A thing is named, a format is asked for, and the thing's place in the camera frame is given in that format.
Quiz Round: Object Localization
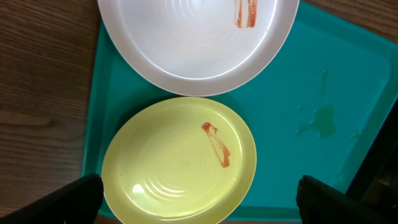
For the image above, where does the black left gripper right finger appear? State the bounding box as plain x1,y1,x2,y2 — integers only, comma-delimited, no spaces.
296,175,397,224

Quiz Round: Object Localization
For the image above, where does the yellow plate with sauce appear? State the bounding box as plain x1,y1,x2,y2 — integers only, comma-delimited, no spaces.
101,97,257,223

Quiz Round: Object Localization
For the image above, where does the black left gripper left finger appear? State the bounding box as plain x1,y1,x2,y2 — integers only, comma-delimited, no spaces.
1,173,104,224

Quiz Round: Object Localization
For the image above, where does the black water tray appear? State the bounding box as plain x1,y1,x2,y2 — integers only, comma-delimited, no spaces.
346,100,397,200

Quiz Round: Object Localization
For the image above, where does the teal plastic tray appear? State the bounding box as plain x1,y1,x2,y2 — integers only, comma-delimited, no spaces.
80,1,398,222

